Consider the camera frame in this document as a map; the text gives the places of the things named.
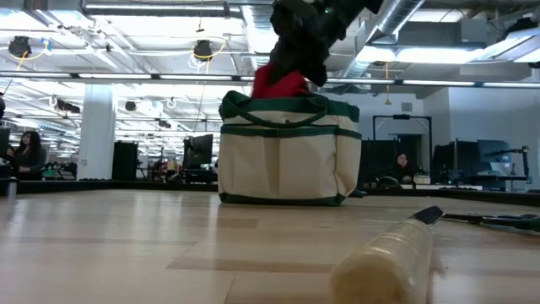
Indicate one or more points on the person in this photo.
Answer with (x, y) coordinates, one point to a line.
(29, 160)
(402, 162)

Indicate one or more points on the black monitor back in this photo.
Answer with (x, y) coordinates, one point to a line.
(201, 150)

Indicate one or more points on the small grey metal post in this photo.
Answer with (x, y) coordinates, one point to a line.
(12, 190)

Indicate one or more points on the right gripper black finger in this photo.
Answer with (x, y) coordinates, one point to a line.
(282, 63)
(316, 69)

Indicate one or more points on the black metal gantry frame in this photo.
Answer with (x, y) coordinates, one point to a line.
(401, 117)

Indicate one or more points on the small white container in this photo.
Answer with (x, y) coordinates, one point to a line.
(422, 180)

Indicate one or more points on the silver ventilation duct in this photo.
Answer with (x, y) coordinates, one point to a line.
(401, 14)
(257, 34)

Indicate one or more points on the black room divider panels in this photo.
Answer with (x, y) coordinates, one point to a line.
(373, 160)

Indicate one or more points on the black cabinet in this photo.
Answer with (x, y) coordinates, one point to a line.
(125, 160)

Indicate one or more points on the black metal table frame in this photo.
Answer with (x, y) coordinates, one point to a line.
(84, 185)

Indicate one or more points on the beige green-trimmed gardening bag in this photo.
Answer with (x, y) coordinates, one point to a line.
(287, 169)

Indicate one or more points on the red gardening glove black cuff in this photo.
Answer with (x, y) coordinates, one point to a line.
(282, 86)

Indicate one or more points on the white building column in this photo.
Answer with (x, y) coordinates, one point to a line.
(97, 139)

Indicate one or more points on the long ceiling light strip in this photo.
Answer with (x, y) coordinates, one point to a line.
(114, 76)

